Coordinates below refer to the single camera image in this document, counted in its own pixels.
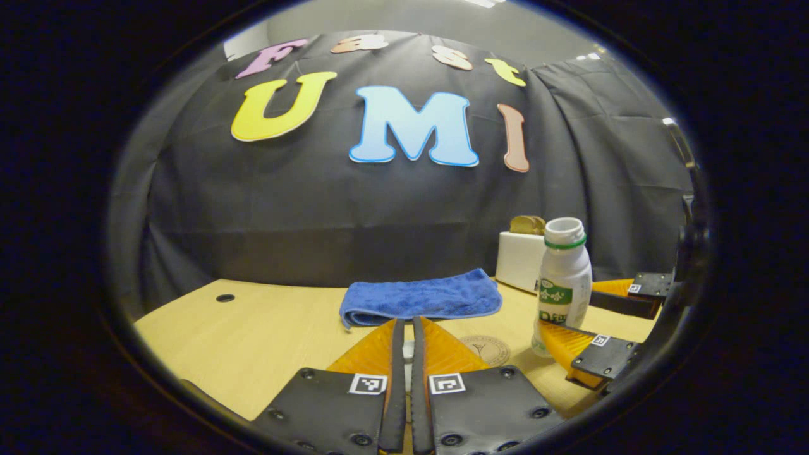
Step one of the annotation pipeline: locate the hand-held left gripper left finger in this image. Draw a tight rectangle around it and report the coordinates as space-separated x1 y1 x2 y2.
253 318 406 455

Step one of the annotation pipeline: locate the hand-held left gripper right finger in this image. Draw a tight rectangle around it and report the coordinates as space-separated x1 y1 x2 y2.
411 316 566 455

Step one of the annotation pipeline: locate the white plastic water bottle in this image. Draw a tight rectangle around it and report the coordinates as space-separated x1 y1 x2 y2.
531 217 593 358

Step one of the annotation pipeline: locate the round wooden coaster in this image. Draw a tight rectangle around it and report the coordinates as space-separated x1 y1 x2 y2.
458 335 511 368

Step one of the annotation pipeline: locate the blue towel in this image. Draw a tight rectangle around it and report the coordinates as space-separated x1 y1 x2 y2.
339 268 504 331

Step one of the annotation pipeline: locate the white toaster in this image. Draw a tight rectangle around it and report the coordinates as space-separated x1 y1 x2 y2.
495 231 548 294

